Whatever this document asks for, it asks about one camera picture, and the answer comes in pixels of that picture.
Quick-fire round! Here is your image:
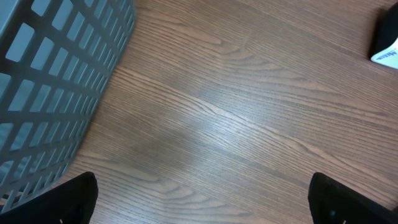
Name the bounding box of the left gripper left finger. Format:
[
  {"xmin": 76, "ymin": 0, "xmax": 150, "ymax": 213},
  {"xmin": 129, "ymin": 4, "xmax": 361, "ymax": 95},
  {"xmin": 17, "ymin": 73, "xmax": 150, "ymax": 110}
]
[{"xmin": 1, "ymin": 172, "xmax": 98, "ymax": 224}]

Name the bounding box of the grey plastic basket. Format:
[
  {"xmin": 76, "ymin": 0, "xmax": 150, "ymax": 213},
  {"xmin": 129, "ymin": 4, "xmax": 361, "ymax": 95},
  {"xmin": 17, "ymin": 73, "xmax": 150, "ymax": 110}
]
[{"xmin": 1, "ymin": 0, "xmax": 136, "ymax": 213}]

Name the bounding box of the white barcode scanner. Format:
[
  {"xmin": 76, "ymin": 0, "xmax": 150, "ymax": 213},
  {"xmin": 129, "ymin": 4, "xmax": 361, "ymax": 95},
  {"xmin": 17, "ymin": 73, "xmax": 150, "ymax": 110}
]
[{"xmin": 370, "ymin": 3, "xmax": 397, "ymax": 69}]

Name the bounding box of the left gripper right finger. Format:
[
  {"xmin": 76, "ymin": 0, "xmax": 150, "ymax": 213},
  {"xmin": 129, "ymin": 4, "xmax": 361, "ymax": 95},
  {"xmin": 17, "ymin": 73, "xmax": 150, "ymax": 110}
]
[{"xmin": 308, "ymin": 172, "xmax": 397, "ymax": 224}]

